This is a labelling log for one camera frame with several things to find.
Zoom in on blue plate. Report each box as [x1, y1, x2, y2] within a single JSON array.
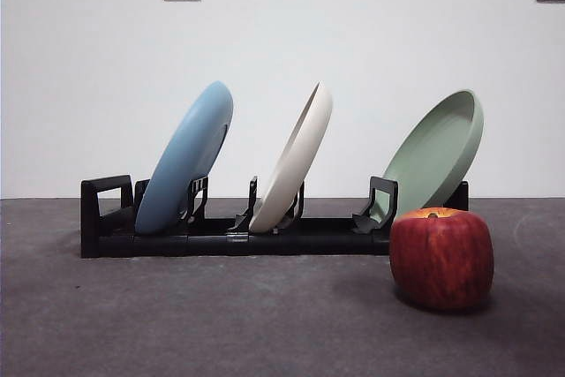
[[134, 80, 235, 236]]

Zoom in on red apple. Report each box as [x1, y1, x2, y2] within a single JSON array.
[[388, 207, 494, 311]]

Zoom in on cream white plate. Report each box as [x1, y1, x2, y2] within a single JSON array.
[[248, 81, 334, 233]]

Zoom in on black plastic plate rack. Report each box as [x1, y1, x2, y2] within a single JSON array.
[[80, 173, 470, 260]]

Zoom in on pale green plate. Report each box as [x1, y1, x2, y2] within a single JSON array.
[[380, 88, 486, 222]]

